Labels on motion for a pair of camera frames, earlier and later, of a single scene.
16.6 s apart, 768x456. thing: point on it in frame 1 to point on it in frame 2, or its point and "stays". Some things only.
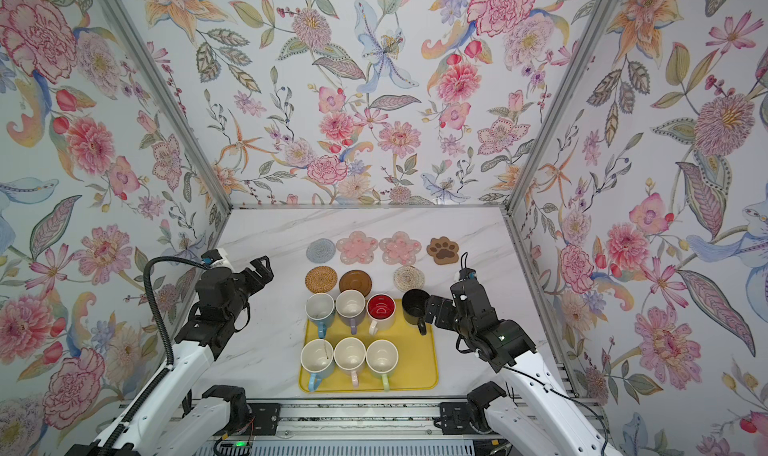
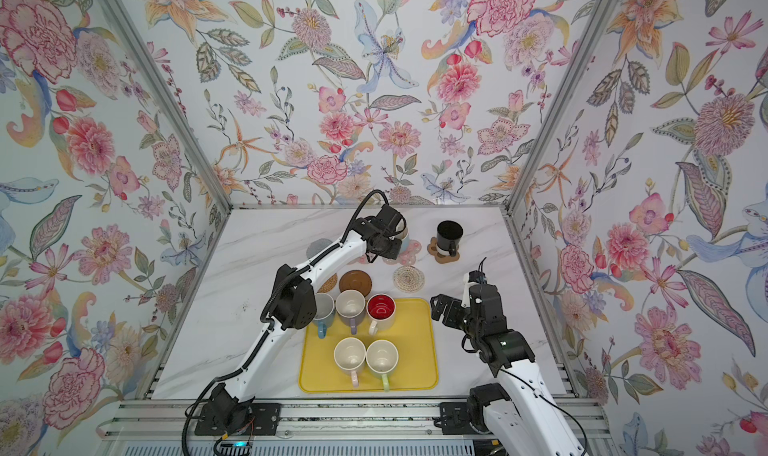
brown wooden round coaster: x=356 y=280 stays
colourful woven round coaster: x=408 y=277 stays
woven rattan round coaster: x=321 y=280 stays
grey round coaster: x=320 y=250 stays
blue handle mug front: x=317 y=359 to x=404 y=237
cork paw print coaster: x=443 y=251 stays
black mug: x=414 y=308 to x=448 y=236
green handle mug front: x=382 y=358 stays
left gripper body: x=250 y=278 to x=389 y=247
